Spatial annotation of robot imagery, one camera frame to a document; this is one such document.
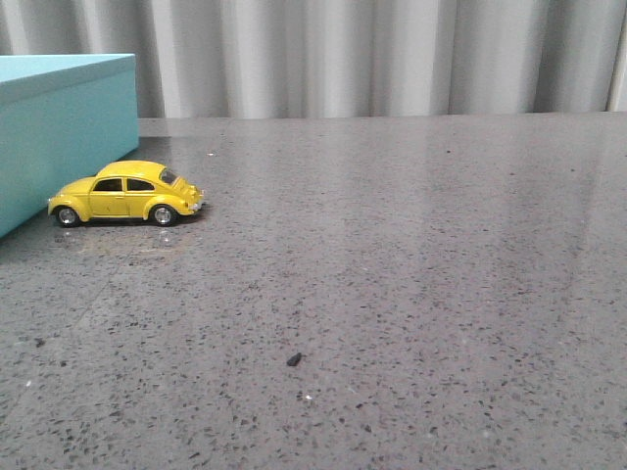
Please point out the yellow toy beetle car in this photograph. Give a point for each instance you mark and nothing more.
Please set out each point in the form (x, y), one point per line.
(127, 189)

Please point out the light blue storage box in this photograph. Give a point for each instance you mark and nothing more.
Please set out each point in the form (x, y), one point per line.
(62, 117)

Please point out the small black debris piece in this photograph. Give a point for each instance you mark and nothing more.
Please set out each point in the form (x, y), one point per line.
(294, 359)

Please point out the white pleated curtain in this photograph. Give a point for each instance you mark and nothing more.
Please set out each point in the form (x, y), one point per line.
(337, 59)

